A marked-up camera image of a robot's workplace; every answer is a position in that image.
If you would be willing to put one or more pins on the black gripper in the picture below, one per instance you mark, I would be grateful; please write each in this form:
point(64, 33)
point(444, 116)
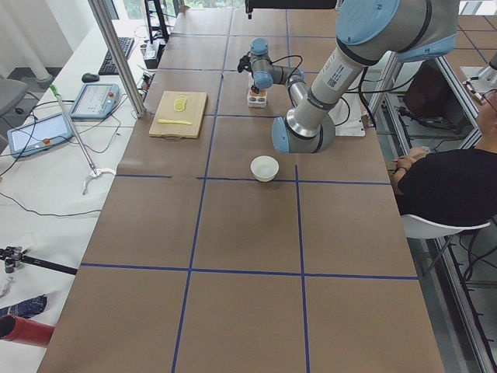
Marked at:
point(255, 85)

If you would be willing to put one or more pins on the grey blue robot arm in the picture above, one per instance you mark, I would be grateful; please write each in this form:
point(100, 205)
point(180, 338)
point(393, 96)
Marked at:
point(365, 31)

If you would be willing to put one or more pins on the clear plastic egg box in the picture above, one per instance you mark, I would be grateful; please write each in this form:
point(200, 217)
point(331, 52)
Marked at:
point(255, 101)

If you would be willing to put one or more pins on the bamboo cutting board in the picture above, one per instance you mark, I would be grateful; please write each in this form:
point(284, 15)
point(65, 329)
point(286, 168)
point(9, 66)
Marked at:
point(195, 107)

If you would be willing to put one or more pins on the white paper bowl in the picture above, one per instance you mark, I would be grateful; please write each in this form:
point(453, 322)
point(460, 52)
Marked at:
point(264, 168)

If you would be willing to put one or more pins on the yellow plastic knife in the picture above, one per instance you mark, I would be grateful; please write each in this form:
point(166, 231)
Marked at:
point(179, 122)

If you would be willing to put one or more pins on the far teach pendant tablet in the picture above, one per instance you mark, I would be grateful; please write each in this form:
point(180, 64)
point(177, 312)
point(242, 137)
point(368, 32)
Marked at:
point(95, 101)

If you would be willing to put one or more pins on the teach pendant tablet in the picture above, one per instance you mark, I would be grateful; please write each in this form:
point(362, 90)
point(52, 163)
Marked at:
point(39, 136)
point(95, 101)

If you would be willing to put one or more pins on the black computer mouse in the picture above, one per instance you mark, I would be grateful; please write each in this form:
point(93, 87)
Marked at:
point(89, 77)

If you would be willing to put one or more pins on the white chair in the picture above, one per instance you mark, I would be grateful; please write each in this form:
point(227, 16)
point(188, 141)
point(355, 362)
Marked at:
point(420, 228)

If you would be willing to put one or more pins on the near teach pendant tablet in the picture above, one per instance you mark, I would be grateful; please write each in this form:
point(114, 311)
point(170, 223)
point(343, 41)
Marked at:
point(39, 136)

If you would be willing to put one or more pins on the person in black shirt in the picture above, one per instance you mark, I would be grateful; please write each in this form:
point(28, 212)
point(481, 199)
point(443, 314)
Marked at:
point(456, 187)

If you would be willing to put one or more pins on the black tripod rod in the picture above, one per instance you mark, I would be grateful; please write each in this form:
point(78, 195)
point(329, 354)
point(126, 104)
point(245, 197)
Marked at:
point(13, 256)

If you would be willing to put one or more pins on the blue patterned cloth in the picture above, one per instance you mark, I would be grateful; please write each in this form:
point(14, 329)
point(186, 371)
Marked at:
point(28, 308)

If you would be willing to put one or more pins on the red cylinder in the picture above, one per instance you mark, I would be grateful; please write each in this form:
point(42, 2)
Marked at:
point(25, 331)

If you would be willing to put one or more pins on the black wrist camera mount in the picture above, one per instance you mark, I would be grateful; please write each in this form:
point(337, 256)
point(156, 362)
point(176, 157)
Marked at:
point(244, 64)

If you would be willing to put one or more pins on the black overhead camera bar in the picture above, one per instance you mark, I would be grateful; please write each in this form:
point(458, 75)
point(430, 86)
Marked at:
point(251, 5)

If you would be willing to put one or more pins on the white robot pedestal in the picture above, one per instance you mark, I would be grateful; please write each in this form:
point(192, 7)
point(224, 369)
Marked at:
point(347, 116)

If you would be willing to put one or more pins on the aluminium frame post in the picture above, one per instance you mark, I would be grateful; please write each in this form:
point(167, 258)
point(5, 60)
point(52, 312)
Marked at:
point(105, 24)

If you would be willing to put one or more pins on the grabber stick green handle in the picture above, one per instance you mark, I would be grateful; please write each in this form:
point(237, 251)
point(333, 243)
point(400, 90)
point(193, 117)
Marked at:
point(95, 172)

